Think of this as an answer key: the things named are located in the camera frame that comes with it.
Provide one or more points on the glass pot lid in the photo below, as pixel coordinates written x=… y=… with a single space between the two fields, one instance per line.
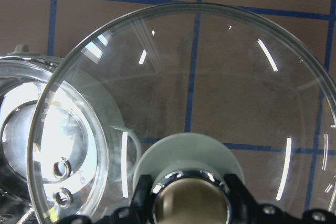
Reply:
x=211 y=90

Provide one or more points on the pale green electric pot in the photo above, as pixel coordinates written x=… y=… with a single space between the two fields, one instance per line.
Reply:
x=64 y=154

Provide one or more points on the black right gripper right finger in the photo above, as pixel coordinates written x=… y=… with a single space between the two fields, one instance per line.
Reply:
x=241 y=201

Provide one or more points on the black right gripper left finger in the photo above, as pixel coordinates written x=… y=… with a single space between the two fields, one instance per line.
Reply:
x=139 y=202

